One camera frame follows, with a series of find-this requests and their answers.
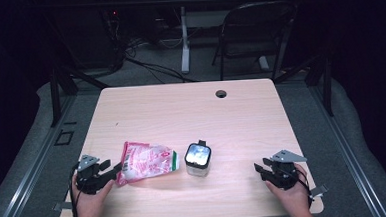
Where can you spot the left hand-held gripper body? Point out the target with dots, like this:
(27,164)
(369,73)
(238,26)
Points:
(88,179)

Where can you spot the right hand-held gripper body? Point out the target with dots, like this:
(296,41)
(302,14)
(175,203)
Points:
(283,175)

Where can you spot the pink and white plastic bag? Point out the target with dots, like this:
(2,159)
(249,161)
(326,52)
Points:
(143,161)

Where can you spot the person's right hand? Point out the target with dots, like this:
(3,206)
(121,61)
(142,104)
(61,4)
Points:
(296,200)

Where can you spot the person's left hand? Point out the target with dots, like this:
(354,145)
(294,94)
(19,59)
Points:
(89,207)

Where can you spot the dark equipment cabinet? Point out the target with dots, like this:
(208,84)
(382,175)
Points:
(90,37)

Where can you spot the black folding chair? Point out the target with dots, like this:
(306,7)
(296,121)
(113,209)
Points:
(253,25)

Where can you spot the white desk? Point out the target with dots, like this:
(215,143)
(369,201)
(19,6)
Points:
(185,49)

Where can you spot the grey metal table bracket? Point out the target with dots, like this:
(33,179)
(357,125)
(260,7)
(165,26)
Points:
(62,206)
(319,190)

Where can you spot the aluminium floor rail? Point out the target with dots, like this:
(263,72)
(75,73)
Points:
(34,173)
(350,160)

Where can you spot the black metal frame post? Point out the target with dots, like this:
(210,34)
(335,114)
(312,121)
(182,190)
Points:
(55,99)
(327,88)

